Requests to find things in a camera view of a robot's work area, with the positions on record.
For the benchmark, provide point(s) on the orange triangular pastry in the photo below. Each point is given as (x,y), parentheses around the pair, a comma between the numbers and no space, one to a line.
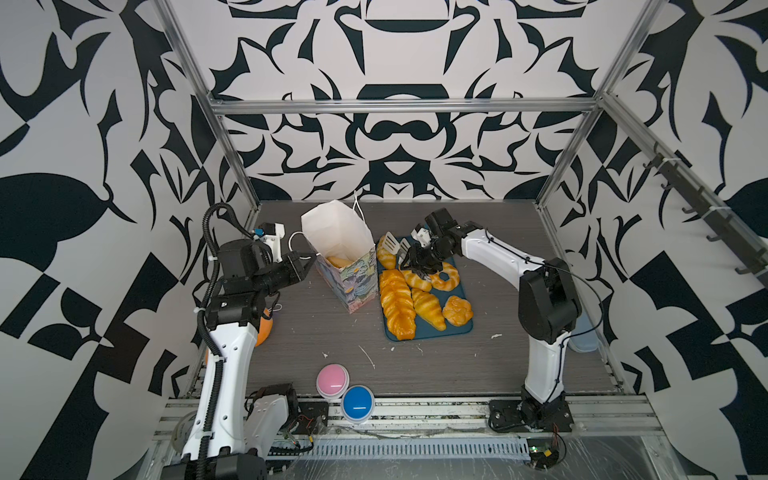
(338,262)

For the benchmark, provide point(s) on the large striped croissant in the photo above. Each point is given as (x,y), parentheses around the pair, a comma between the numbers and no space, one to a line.
(427,306)

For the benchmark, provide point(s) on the pink round button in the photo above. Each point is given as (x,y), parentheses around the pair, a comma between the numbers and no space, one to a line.
(332,381)

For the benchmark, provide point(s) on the light blue oval pad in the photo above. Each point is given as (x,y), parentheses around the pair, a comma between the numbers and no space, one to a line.
(584,340)

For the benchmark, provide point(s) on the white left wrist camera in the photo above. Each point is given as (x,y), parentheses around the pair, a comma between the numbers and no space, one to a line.
(271,235)

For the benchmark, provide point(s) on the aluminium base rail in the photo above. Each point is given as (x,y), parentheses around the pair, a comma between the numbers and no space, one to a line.
(589,415)

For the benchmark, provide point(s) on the blue round button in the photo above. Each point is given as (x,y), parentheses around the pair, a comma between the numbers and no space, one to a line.
(357,404)

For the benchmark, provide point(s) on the small striped croissant middle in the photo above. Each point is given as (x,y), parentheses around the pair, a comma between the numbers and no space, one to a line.
(414,281)

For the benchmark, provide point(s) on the floral white paper bag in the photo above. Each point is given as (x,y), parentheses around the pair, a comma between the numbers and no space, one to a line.
(337,229)

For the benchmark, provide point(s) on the long braided bread loaf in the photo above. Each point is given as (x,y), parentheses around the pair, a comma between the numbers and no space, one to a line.
(397,304)

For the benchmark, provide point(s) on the black hook rack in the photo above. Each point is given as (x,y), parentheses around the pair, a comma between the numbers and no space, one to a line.
(725,224)

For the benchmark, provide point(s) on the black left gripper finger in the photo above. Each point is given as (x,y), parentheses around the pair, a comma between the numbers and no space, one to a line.
(306,257)
(301,270)

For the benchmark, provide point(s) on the green circuit board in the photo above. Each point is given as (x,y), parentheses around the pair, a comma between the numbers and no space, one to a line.
(545,456)

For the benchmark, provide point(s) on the knotted round bun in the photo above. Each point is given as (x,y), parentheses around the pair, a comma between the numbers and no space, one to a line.
(457,311)

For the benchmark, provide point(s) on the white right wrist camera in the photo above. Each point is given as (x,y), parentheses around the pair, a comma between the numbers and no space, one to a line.
(422,235)

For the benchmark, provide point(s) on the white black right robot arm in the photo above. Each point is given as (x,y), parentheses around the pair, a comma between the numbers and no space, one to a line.
(548,310)

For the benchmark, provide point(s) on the orange plush toy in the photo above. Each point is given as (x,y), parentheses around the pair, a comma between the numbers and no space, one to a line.
(265,327)

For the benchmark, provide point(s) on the teal rectangular tray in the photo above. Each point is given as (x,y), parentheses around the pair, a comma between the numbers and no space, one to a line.
(423,329)

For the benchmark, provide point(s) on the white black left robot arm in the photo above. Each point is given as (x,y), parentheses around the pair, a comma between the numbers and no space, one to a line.
(233,434)

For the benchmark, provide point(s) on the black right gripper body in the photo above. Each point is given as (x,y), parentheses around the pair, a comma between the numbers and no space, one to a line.
(428,259)

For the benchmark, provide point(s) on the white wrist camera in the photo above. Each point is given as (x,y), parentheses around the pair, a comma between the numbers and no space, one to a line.
(271,235)
(422,235)

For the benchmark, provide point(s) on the white slotted cable duct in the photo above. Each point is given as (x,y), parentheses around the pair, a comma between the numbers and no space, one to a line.
(514,449)

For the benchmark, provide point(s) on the ring-shaped bread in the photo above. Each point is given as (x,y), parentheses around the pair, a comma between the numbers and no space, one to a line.
(447,279)

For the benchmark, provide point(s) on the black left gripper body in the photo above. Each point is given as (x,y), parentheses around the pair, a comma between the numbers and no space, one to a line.
(270,275)

